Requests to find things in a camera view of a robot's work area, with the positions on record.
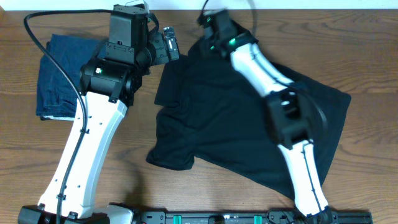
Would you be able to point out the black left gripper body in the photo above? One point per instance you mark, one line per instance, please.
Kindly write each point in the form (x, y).
(159, 50)

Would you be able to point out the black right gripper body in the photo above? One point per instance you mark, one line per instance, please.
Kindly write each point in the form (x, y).
(216, 49)

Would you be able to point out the black t-shirt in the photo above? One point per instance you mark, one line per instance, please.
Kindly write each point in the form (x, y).
(211, 112)

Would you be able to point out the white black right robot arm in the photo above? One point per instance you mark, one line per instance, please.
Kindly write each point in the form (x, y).
(290, 111)

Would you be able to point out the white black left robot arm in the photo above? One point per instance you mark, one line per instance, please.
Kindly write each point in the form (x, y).
(108, 82)

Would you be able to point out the folded dark blue jeans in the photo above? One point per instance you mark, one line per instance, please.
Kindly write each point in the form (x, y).
(55, 96)

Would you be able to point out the folded white garment under jeans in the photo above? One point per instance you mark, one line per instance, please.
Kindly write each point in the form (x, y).
(59, 118)

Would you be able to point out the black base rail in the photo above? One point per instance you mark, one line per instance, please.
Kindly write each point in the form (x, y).
(271, 217)

